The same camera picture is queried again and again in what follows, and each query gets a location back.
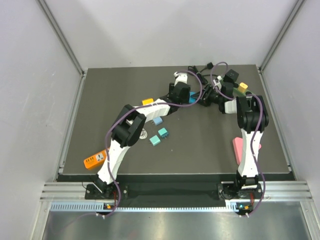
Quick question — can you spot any teal plug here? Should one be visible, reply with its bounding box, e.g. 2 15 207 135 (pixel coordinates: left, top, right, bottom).
157 127 169 138
149 135 161 147

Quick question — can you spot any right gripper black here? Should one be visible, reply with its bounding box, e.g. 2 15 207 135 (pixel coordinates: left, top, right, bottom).
190 84 223 107

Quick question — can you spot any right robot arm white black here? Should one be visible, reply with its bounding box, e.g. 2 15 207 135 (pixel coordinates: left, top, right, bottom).
190 79 269 198

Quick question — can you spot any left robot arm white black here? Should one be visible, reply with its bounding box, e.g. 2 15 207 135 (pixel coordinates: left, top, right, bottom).
83 81 191 199

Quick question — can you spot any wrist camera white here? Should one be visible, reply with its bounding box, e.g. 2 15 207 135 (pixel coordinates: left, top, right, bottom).
213 75 223 91
173 71 188 86

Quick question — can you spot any light blue plug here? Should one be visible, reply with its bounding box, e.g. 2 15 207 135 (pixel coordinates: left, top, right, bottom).
151 116 163 126

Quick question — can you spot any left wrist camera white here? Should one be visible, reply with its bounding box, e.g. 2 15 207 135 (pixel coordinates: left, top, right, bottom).
173 71 188 86

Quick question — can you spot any blue cube socket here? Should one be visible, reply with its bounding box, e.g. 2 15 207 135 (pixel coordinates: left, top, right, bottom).
189 91 199 104

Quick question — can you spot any pink triangular socket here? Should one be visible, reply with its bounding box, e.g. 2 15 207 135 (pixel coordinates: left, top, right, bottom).
232 137 262 165

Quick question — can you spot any black cube adapter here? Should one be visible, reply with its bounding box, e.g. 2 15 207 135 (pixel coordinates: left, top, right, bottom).
223 69 239 84

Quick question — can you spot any black coiled power cord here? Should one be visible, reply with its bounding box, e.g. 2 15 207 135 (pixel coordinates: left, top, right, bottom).
187 62 216 85

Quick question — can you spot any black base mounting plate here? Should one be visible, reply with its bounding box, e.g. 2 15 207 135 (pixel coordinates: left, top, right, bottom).
84 182 263 201

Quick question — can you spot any orange power strip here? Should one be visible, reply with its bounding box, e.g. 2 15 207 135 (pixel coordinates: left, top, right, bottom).
83 149 108 170

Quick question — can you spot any yellow plug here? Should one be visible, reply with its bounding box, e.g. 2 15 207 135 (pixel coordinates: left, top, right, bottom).
237 82 248 94

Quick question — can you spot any green power strip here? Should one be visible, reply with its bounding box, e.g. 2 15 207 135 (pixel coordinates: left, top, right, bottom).
217 76 252 100

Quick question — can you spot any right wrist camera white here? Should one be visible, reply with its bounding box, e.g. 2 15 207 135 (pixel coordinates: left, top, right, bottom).
213 75 223 91

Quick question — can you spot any white slotted cable duct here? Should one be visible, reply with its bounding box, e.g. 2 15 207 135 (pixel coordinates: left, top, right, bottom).
50 202 239 213

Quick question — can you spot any yellow cube plug adapter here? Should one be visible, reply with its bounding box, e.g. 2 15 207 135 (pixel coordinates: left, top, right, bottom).
142 98 154 106

